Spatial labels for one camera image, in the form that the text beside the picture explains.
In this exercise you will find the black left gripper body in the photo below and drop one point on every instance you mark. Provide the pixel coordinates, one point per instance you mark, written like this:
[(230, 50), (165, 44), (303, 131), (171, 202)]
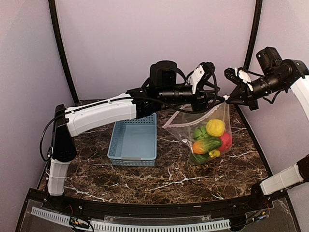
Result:
[(171, 94)]

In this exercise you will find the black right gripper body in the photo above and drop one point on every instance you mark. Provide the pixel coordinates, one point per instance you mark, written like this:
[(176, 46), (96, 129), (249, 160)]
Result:
[(273, 83)]

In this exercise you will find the yellow toy lemon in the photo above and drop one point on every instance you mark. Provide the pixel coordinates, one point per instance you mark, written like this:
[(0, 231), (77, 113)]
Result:
[(215, 127)]

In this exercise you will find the green toy watermelon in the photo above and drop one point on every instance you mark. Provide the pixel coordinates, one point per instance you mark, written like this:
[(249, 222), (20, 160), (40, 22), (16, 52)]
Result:
[(200, 133)]

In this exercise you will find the clear zip top bag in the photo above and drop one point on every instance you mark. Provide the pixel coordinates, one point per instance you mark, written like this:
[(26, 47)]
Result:
[(182, 125)]

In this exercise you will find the red toy apple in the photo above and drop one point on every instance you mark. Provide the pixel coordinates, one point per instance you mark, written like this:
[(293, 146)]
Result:
[(226, 139)]

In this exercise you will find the green orange toy mango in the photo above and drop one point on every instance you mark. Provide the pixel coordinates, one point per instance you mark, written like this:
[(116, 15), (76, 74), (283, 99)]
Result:
[(206, 145)]

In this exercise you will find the yellow toy banana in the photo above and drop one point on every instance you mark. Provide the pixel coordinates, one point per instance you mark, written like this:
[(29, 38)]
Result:
[(214, 153)]

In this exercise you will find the green toy bell pepper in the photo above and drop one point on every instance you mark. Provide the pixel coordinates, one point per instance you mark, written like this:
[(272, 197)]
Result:
[(198, 159)]

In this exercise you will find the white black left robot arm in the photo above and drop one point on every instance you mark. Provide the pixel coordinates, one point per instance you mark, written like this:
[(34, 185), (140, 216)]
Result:
[(136, 103)]

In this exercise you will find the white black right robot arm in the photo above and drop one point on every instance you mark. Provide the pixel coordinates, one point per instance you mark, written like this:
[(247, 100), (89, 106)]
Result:
[(282, 130)]

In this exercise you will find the light blue plastic basket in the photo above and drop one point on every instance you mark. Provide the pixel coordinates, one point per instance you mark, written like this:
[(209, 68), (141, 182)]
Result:
[(134, 142)]

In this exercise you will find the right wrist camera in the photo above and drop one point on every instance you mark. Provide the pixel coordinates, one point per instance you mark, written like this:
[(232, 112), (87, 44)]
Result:
[(268, 59)]

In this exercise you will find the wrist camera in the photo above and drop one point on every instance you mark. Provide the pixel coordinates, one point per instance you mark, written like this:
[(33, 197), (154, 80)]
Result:
[(162, 74), (268, 59)]

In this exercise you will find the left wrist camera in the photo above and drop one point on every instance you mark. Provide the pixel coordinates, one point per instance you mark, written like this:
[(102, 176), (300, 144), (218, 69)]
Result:
[(162, 74)]

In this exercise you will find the black right frame post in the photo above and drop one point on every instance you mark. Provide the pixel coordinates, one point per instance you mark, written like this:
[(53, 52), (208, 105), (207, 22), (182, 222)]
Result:
[(253, 34)]

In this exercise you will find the black frame post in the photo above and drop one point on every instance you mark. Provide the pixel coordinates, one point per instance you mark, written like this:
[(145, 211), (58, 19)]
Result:
[(253, 34), (61, 50)]

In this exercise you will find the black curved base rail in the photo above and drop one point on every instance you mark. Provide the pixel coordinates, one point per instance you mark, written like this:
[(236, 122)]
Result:
[(88, 209)]

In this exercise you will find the white slotted cable duct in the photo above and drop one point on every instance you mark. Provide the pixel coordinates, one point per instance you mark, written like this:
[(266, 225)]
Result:
[(123, 224)]

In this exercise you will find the black left frame post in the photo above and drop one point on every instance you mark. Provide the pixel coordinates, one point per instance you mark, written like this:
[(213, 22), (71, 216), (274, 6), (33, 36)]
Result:
[(61, 50)]

